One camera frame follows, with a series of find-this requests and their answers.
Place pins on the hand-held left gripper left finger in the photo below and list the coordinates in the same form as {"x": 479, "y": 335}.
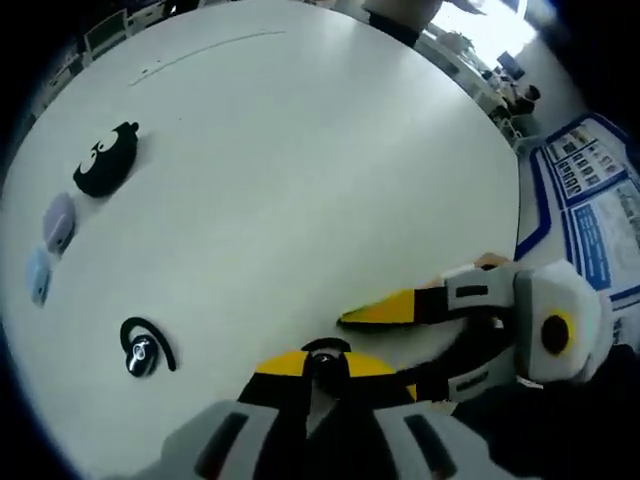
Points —
{"x": 270, "y": 405}

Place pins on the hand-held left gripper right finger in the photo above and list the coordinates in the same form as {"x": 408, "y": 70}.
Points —
{"x": 380, "y": 395}

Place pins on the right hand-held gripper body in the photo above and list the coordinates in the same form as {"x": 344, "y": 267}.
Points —
{"x": 585, "y": 310}

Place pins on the blue earbud case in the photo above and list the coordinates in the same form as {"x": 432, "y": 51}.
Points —
{"x": 40, "y": 277}

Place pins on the purple earbud case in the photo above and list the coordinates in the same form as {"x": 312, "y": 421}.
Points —
{"x": 61, "y": 222}

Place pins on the black cartoon-eyed earbud case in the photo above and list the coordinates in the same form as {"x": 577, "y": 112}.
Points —
{"x": 107, "y": 165}

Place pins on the person's right hand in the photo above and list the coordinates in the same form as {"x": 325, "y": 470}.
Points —
{"x": 492, "y": 262}

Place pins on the person's dark clothing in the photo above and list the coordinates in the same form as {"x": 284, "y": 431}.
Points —
{"x": 550, "y": 435}

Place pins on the computer monitor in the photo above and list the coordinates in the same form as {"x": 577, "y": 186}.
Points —
{"x": 511, "y": 65}

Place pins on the blue white wall display board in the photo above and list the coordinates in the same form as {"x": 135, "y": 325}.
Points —
{"x": 590, "y": 230}

